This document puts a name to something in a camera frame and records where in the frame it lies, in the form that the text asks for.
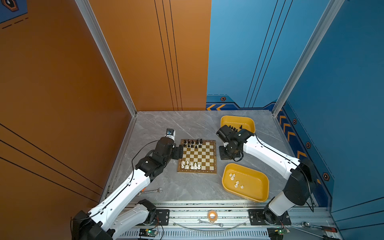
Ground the aluminium corner post left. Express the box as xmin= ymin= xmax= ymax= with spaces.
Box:
xmin=75 ymin=0 xmax=138 ymax=117

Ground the aluminium corner post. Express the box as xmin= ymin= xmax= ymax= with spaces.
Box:
xmin=75 ymin=0 xmax=138 ymax=117
xmin=272 ymin=0 xmax=345 ymax=117

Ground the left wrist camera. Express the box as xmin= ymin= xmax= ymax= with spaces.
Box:
xmin=165 ymin=129 xmax=175 ymax=140

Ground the silver wrench on table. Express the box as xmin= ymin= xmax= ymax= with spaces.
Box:
xmin=141 ymin=188 xmax=163 ymax=194

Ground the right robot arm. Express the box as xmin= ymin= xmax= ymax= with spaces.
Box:
xmin=217 ymin=125 xmax=318 ymax=225

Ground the green circuit board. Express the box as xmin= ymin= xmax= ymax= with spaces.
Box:
xmin=139 ymin=229 xmax=159 ymax=240

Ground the yellow tray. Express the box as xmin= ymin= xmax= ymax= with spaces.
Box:
xmin=221 ymin=116 xmax=256 ymax=133
xmin=222 ymin=163 xmax=270 ymax=203

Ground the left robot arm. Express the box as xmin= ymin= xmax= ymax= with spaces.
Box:
xmin=71 ymin=135 xmax=183 ymax=240

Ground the red handled ratchet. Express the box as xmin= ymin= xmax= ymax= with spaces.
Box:
xmin=302 ymin=222 xmax=338 ymax=233

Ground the wooden chess board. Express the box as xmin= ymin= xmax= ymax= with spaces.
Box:
xmin=177 ymin=139 xmax=218 ymax=174

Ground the far yellow tray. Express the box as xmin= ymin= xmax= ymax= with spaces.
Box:
xmin=221 ymin=116 xmax=256 ymax=133

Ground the near yellow tray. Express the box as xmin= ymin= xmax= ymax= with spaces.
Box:
xmin=222 ymin=163 xmax=270 ymax=203

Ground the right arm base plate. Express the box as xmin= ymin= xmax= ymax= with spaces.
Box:
xmin=248 ymin=209 xmax=292 ymax=226

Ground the silver wrench on rail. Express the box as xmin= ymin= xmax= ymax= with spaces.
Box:
xmin=198 ymin=219 xmax=224 ymax=228

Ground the orange tape roll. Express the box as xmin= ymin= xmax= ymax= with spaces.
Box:
xmin=207 ymin=210 xmax=218 ymax=223

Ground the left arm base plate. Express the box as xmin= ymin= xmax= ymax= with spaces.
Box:
xmin=151 ymin=209 xmax=170 ymax=227

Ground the aluminium corner post right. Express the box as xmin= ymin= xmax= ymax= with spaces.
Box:
xmin=272 ymin=0 xmax=345 ymax=117

